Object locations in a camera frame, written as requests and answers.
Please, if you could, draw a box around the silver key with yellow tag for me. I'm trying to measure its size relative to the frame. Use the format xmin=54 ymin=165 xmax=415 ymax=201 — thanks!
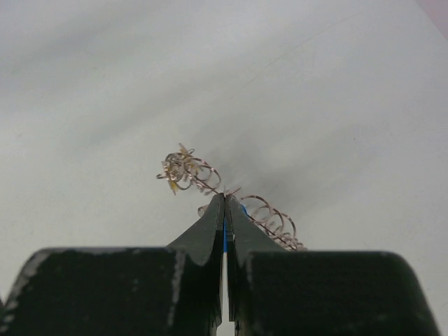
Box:
xmin=178 ymin=143 xmax=194 ymax=158

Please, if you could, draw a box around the steel disc with key rings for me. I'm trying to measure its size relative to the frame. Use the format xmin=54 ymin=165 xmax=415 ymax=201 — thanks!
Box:
xmin=156 ymin=149 xmax=307 ymax=252

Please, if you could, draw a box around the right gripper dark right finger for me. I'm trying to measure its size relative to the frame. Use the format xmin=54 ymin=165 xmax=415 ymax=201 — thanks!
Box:
xmin=225 ymin=196 xmax=440 ymax=336

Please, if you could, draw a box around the yellow key tag on disc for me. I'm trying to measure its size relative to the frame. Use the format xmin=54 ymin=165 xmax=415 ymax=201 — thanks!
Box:
xmin=169 ymin=181 xmax=178 ymax=195

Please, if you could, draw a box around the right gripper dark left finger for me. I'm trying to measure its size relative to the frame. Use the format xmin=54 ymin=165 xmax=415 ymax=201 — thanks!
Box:
xmin=1 ymin=194 xmax=224 ymax=335

